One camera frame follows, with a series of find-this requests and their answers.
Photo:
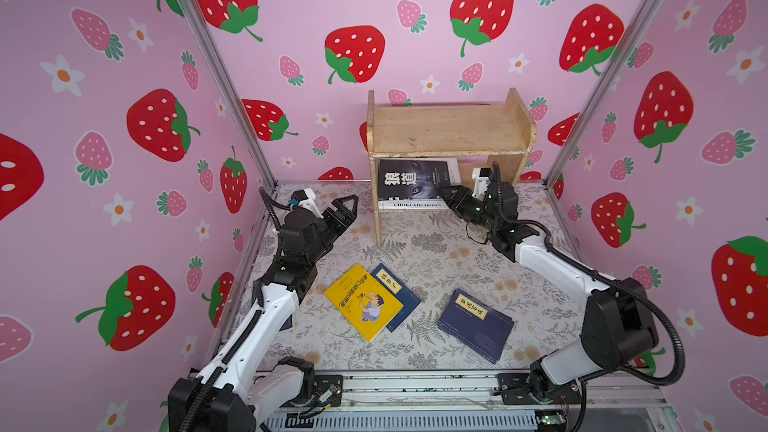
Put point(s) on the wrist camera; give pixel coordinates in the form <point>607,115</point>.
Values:
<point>304,198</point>
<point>482,179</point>

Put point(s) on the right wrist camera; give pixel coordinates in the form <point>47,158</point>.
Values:
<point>482,179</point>

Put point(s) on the dark purple book left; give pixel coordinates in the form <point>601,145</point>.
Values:
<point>288,324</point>

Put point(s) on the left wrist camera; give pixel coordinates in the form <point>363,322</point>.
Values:
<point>304,198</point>

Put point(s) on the black wolf cover book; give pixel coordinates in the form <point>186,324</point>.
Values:
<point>411,179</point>

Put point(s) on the yellow cartoon cover book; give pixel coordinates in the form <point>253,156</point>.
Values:
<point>368,305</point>

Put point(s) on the white hardcover book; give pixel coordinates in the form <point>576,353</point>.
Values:
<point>424,204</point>

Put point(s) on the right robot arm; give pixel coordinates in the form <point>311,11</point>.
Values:
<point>620,322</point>

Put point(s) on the blue book middle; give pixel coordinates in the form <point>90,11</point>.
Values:
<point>409,300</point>

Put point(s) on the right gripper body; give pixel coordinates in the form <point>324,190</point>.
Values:
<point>475,211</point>

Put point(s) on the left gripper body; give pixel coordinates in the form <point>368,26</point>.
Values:
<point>321,235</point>

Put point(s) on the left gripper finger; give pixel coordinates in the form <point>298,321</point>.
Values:
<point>343,210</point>
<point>334,228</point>

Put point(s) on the wooden two-tier shelf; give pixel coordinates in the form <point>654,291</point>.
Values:
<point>504,133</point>

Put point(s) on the blue book right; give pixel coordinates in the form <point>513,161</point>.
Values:
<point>477,325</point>

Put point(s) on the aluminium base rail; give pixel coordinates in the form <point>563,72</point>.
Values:
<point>469,400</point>

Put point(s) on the blue book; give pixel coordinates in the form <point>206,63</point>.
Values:
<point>477,325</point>
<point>409,300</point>

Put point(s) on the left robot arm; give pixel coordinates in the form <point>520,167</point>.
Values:
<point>252,336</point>

